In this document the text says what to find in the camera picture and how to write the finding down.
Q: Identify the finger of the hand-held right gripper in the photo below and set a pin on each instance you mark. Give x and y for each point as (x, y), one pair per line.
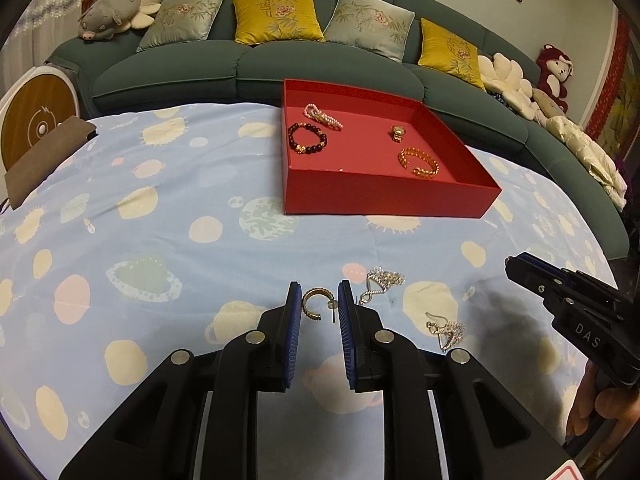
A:
(535, 275)

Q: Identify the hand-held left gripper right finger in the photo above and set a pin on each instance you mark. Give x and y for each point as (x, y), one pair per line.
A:
(345, 335)

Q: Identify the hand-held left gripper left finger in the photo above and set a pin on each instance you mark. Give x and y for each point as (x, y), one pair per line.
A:
(291, 335)

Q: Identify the gold hoop earring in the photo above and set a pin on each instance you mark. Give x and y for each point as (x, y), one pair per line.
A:
(316, 290)

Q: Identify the red cardboard box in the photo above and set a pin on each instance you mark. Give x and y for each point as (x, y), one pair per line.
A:
(365, 185)

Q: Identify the gold bangle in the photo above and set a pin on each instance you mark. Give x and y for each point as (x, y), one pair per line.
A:
(424, 172)

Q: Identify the person's right hand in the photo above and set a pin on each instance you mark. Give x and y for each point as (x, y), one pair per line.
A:
(615, 407)

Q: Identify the silver dangle earrings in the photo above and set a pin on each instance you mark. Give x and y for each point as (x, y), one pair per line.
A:
(452, 330)

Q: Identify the cream quilted blanket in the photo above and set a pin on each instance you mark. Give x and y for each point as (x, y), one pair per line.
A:
(585, 155)

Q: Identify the blue planet print tablecloth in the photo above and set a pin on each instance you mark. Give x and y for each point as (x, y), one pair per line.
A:
(150, 240)

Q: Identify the small beige plush toy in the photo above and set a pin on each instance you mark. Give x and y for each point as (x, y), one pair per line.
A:
(547, 105)

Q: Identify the dark patterned cloth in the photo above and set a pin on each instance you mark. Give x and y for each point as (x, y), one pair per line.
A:
(500, 100)

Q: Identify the cream flower-shaped cushion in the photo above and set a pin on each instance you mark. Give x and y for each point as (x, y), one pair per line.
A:
(507, 82)

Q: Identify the red monkey plush toy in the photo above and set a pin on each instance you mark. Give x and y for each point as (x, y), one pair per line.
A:
(555, 75)

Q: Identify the yellow embroidered cushion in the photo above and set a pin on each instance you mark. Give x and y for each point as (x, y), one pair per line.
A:
(277, 17)
(452, 55)

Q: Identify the green sofa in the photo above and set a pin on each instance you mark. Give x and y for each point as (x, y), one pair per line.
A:
(165, 75)

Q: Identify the brown felt pouch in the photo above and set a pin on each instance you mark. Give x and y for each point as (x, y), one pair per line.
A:
(50, 160)

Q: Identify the grey-green embroidered cushion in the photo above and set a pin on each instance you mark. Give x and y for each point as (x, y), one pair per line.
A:
(370, 22)
(185, 20)

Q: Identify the grey pig plush toy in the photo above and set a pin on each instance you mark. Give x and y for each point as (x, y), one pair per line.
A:
(110, 12)

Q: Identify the red wall banner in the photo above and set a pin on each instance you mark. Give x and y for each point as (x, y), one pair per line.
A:
(612, 70)

